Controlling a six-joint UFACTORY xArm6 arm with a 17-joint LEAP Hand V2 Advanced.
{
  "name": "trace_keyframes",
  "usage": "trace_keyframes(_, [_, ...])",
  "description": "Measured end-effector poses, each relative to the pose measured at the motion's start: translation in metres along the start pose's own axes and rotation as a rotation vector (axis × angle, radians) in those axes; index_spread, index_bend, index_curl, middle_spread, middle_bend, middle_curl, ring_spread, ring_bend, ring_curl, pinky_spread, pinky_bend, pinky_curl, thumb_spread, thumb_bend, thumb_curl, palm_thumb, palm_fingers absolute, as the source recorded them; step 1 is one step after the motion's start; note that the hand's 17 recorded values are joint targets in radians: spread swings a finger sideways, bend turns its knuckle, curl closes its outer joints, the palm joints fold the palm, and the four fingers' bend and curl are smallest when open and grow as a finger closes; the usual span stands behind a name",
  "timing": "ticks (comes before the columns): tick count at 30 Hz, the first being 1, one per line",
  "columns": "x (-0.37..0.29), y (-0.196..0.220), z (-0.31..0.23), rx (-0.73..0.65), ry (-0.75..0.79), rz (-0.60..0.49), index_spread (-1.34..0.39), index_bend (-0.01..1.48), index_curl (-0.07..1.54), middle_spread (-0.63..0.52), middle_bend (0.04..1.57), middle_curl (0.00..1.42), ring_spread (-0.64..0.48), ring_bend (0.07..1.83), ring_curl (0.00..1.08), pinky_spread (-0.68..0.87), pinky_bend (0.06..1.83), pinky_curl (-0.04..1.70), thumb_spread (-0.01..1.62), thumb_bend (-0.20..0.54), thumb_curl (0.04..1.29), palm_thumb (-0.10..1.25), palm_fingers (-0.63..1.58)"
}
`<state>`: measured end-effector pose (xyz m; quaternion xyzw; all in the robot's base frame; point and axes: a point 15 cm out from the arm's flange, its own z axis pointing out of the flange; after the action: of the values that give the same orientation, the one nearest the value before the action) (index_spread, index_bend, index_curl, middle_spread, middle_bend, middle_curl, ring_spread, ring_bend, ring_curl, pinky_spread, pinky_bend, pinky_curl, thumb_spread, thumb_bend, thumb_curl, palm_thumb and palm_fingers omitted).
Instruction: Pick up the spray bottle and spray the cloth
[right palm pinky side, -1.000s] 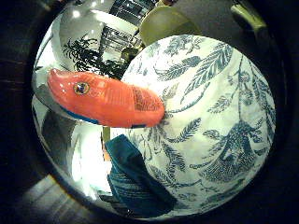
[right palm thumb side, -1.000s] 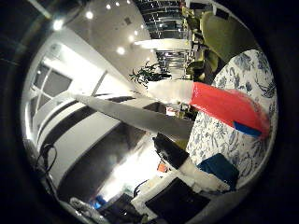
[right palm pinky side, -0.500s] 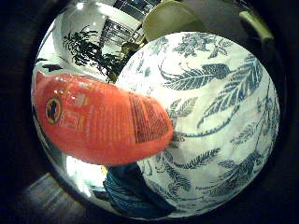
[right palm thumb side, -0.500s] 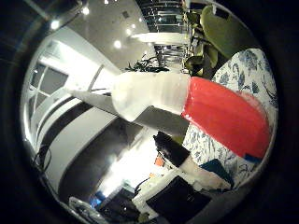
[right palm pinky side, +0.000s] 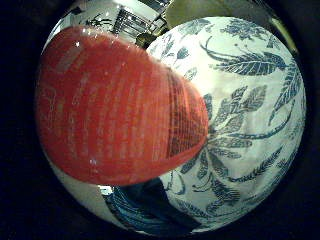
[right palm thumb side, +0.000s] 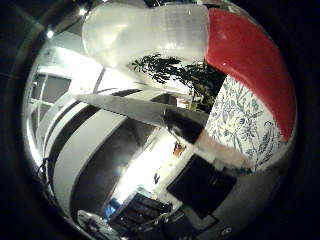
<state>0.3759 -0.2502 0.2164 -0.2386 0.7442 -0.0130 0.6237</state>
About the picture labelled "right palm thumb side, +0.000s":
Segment white framed window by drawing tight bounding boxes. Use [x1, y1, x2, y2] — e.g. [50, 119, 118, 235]
[25, 71, 73, 158]

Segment black cable bundle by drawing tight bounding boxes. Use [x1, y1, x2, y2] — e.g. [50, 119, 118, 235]
[35, 157, 52, 188]

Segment green leafy indoor plant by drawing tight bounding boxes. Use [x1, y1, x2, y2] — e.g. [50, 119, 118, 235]
[129, 54, 228, 113]

